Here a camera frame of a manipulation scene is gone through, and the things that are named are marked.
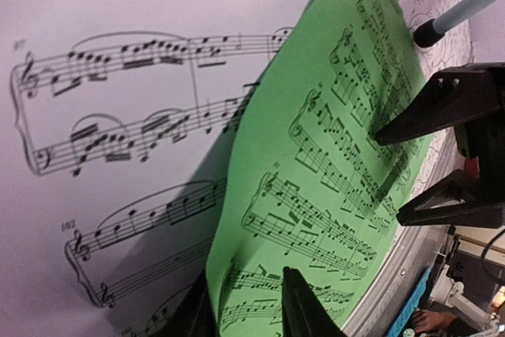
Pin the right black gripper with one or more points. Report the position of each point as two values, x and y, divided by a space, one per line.
472 96

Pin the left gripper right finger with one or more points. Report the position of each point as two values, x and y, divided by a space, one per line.
302 313

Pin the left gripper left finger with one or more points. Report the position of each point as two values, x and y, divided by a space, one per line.
194 316

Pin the light blue music stand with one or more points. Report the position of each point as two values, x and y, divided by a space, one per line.
432 31

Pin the green sheet music page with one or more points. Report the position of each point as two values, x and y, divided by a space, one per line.
308 186

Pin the floral patterned table mat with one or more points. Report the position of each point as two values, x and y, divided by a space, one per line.
454 49

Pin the white sheet music page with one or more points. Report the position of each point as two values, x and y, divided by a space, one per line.
117 121

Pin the metal front rail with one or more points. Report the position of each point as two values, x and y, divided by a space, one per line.
414 250

